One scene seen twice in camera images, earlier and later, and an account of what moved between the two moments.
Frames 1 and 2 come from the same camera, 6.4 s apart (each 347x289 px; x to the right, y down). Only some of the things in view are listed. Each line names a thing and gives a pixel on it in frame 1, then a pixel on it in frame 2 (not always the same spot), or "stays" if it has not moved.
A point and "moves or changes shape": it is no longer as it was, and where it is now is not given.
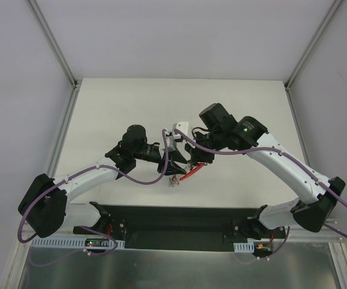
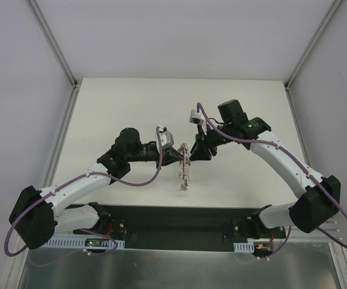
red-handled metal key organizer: x=175 y=180 moves or changes shape
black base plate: x=174 y=227 stays
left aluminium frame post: x=62 y=58 stays
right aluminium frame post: x=311 y=44 stays
